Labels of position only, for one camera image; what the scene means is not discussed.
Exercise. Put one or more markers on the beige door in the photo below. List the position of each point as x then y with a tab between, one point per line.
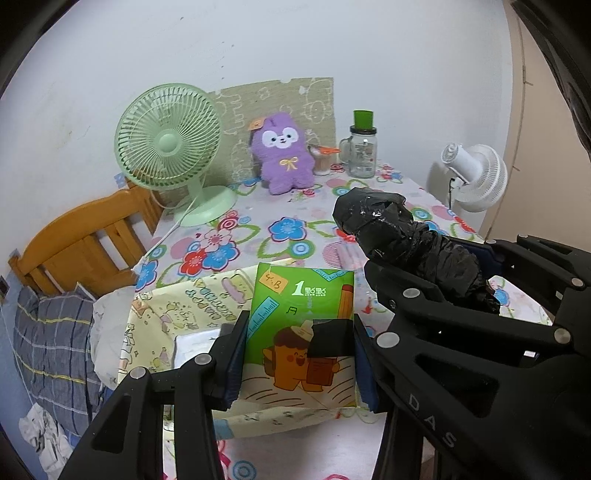
531	115

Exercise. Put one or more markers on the green tissue packet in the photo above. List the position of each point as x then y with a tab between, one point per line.
295	295

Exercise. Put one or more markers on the grey plaid pillow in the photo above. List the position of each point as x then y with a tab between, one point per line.
51	341

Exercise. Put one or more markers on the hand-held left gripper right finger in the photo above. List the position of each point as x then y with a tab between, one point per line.
364	369

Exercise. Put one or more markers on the wooden bed headboard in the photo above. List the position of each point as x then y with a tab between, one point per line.
60	235

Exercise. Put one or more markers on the black plastic bag bundle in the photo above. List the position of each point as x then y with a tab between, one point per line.
401	226

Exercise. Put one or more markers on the white quilt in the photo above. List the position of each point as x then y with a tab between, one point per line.
108	323

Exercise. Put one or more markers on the green desk fan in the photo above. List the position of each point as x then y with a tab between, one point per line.
168	143

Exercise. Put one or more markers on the white clip fan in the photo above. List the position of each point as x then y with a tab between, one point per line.
480	180

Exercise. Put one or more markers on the crumpled white cloth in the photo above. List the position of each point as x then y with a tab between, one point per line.
41	434

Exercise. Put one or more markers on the yellow paper box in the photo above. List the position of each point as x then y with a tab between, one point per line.
184	304

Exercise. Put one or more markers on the blue tape strip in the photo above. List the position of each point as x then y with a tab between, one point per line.
120	179

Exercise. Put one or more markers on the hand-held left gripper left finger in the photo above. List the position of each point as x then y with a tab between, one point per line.
235	364

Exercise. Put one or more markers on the purple plush toy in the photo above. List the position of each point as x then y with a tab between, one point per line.
284	170

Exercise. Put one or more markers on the glass jar mug green lid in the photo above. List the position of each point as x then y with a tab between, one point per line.
362	157

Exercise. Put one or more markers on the floral tablecloth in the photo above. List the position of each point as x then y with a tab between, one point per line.
277	230

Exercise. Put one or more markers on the blue bed sheet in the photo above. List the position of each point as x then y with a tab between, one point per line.
14	369

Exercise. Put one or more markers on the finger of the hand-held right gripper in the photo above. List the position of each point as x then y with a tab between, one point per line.
415	304
531	263

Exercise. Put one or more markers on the small clear cup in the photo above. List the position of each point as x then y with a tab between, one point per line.
321	164

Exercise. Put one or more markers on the pink comb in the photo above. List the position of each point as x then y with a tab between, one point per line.
337	255

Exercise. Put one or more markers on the cartoon print cardboard sheet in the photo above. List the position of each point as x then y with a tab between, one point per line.
240	101

